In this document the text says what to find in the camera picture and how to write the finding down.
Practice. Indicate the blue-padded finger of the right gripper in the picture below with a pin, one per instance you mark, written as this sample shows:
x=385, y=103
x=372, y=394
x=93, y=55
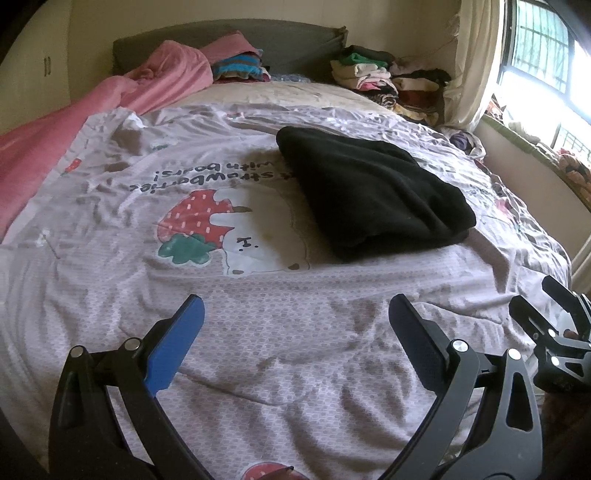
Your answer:
x=530, y=319

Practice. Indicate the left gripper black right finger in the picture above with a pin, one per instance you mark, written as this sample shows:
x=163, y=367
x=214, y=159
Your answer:
x=484, y=422

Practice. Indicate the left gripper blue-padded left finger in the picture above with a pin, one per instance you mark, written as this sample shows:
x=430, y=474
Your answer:
x=86, y=440

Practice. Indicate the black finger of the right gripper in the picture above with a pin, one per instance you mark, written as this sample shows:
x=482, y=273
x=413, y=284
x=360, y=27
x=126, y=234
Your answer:
x=575, y=304

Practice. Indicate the black IKISS sweatshirt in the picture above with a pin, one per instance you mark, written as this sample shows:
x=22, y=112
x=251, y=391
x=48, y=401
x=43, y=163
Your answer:
x=372, y=198

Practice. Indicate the mixed folded clothes pile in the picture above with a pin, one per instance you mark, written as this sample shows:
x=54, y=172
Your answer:
x=406, y=88

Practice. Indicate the striped folded clothes pile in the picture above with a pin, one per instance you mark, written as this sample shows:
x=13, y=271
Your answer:
x=241, y=67

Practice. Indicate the barred window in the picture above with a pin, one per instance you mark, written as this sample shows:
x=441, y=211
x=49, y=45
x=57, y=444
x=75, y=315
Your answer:
x=544, y=79

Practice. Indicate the strawberry print lilac quilt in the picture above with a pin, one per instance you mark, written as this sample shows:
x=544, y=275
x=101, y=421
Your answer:
x=296, y=362

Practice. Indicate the cream curtain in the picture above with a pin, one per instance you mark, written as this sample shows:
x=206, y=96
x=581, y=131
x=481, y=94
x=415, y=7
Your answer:
x=477, y=61

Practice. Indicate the pink blanket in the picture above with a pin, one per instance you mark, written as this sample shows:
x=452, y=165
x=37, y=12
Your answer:
x=172, y=72

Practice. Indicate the cream wardrobe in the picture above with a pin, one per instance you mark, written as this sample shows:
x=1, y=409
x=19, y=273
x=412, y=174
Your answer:
x=34, y=73

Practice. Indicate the beige bed sheet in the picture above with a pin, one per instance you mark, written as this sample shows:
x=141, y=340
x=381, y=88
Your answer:
x=283, y=94

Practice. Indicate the grey headboard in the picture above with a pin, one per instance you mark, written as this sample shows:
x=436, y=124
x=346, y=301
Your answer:
x=289, y=48

